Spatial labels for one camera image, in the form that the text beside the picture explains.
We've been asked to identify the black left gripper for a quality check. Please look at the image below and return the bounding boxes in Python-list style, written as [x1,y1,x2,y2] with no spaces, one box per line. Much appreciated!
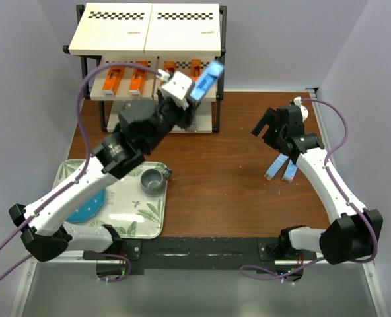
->
[143,83,201,153]

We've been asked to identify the orange toothpaste box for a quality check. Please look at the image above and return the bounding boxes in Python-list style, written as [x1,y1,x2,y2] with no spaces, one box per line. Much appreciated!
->
[164,61,176,74]
[129,69,147,98]
[190,59,201,81]
[102,67,125,96]

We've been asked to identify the light blue toothpaste box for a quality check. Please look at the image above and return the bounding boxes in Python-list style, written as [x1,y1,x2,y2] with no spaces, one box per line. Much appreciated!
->
[264,154,289,180]

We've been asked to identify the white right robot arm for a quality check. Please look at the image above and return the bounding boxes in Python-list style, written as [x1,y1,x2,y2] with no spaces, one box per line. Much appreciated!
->
[252,102,383,265]

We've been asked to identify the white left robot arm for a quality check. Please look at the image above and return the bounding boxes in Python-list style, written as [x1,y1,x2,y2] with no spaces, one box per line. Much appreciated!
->
[9,96,199,262]

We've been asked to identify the grey ceramic mug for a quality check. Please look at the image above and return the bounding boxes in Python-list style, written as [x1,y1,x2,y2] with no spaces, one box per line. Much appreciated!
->
[140,167,172,197]

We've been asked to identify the leaf-patterned white tray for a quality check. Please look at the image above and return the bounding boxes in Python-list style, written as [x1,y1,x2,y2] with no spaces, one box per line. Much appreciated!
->
[40,158,167,240]

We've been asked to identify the teal dotted plate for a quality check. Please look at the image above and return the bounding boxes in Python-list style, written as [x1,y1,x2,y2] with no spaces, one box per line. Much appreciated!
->
[67,189,106,223]

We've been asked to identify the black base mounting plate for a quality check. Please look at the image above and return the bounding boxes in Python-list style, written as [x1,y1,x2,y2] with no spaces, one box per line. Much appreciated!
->
[83,236,317,275]

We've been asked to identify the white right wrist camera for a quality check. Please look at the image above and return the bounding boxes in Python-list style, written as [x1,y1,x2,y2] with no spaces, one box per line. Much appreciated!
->
[291,96,308,122]

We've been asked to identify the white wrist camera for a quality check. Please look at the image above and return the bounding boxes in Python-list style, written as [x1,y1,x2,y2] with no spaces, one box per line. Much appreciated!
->
[159,71,193,104]
[291,96,308,122]

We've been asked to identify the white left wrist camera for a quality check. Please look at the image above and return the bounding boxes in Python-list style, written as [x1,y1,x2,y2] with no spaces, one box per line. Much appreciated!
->
[159,71,193,104]

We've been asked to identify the black frame three-tier shelf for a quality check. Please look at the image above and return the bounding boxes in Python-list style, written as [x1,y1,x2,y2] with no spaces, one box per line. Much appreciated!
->
[63,3,227,133]

